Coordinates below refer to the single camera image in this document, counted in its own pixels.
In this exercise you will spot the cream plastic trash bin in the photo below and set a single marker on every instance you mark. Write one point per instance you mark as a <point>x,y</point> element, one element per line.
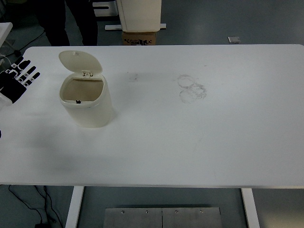
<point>89,114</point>

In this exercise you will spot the white appliance with dark slot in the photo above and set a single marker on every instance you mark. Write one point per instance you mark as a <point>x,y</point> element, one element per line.
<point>104,8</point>

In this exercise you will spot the white table leg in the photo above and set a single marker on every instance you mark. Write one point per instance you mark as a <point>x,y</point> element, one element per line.
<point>250,209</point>
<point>74,206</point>

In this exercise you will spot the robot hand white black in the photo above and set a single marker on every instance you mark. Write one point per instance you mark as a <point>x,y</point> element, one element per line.
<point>10,88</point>

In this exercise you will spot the white table foot bar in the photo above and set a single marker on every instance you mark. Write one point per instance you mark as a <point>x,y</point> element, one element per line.
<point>111,27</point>

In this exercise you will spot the grey floor plate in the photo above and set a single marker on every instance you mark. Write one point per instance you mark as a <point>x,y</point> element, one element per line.
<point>234,39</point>

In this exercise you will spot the brown cardboard box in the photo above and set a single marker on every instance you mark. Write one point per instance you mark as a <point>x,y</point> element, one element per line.
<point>139,38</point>

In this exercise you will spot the white cabinet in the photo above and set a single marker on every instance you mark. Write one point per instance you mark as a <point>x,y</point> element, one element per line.
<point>140,14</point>

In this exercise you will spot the grey metal plate with screws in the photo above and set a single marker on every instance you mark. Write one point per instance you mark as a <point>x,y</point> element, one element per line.
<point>142,218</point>

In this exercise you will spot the black power adapter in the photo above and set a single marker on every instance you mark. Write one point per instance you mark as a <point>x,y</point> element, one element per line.
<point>40,225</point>

